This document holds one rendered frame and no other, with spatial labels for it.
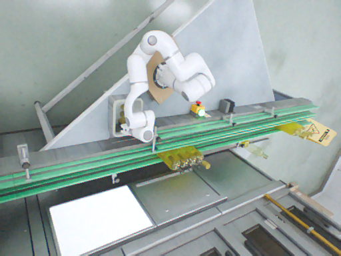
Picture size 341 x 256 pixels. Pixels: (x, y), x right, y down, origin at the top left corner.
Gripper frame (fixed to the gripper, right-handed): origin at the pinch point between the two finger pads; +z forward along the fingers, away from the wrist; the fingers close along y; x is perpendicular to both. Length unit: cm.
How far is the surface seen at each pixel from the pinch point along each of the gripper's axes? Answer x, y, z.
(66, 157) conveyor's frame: -12.0, -33.0, -0.7
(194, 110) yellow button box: 2, 52, 2
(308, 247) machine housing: -56, 58, -79
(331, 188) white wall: -290, 605, 139
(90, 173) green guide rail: -22.6, -22.7, -2.9
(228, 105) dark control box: 2, 81, -1
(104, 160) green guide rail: -16.0, -15.8, -6.2
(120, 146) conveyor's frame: -12.3, -3.5, 0.1
